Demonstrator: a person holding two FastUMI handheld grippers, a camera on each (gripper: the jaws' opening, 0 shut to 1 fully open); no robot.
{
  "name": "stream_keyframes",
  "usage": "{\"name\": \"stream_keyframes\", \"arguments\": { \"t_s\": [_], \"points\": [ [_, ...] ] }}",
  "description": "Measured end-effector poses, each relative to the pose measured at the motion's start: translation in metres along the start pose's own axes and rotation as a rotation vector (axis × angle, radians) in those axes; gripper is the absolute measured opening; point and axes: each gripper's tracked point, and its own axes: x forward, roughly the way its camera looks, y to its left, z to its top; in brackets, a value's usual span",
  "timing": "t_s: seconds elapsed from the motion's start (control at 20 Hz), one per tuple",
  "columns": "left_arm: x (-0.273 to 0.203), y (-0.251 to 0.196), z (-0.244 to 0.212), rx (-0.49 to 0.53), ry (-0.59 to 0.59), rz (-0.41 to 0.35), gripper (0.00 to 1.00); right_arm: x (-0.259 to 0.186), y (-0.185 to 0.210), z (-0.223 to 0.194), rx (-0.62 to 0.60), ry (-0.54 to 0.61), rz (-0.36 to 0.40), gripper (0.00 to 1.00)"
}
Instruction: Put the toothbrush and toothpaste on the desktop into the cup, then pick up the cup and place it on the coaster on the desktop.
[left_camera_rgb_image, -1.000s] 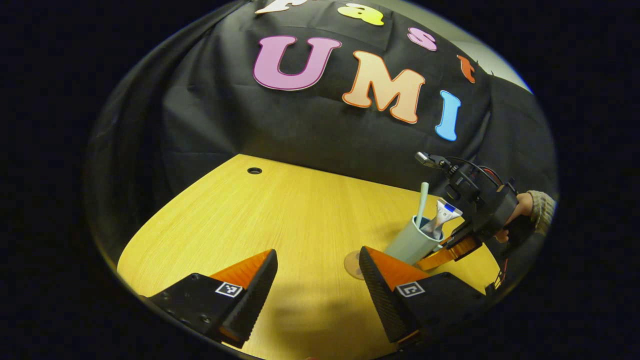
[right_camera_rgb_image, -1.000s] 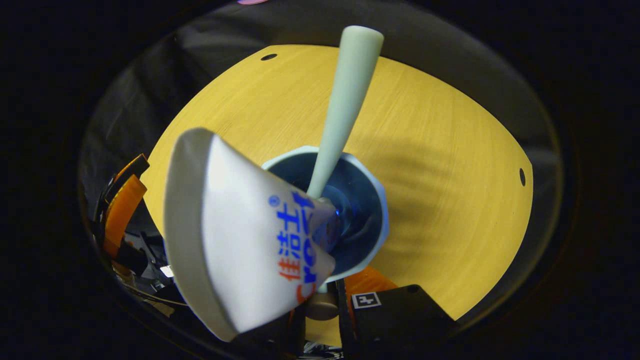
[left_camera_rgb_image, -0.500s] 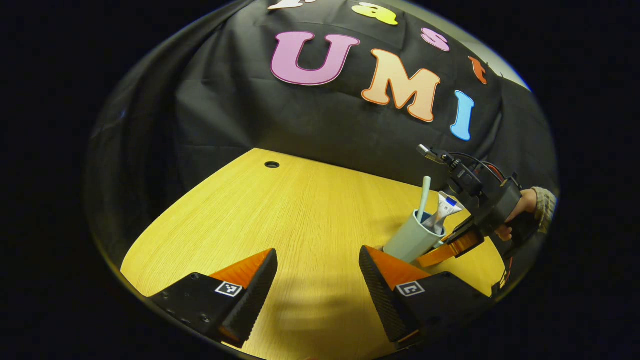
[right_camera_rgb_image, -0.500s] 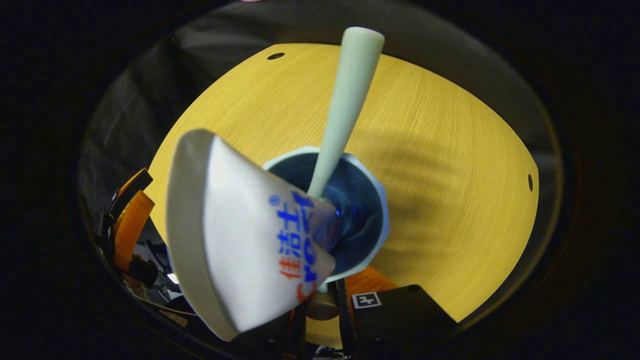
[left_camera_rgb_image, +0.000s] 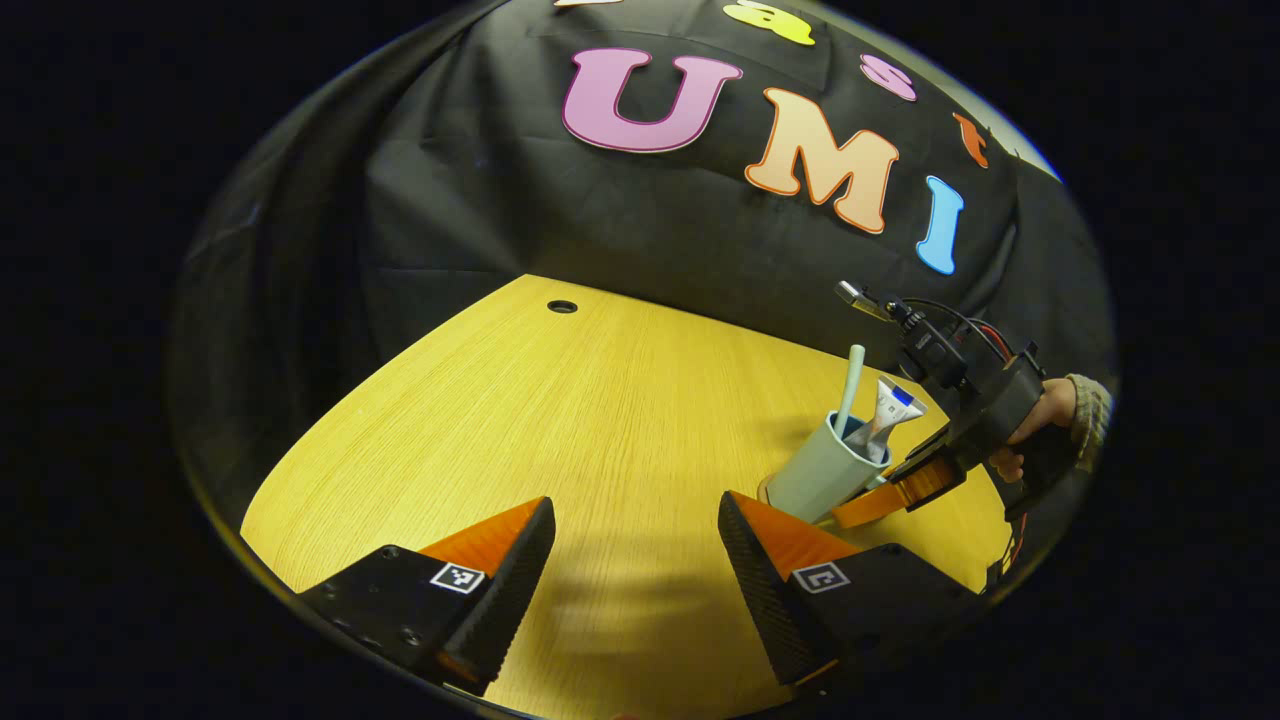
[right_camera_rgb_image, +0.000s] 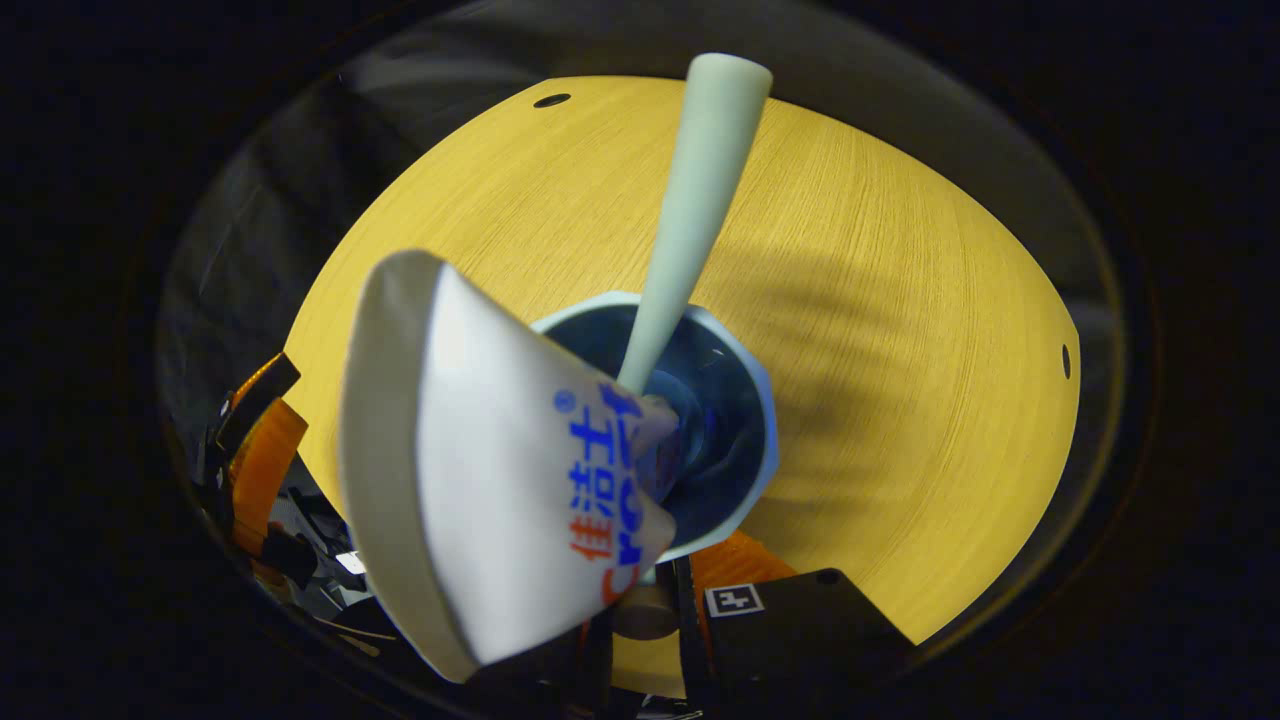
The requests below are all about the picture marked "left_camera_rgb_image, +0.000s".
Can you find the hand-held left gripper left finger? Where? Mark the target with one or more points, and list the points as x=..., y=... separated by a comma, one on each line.
x=520, y=590

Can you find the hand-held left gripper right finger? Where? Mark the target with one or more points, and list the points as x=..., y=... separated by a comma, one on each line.
x=760, y=590

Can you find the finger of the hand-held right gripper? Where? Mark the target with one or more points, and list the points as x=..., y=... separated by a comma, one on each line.
x=880, y=503

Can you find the white toothpaste tube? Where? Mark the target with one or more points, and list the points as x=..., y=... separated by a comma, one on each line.
x=893, y=410

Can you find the pale green toothbrush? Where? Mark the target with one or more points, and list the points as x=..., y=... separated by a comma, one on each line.
x=852, y=385

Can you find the yellow wooden desktop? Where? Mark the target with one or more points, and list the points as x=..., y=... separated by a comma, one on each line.
x=600, y=420

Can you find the black backdrop cloth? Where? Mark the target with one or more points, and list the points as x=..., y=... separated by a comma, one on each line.
x=600, y=220

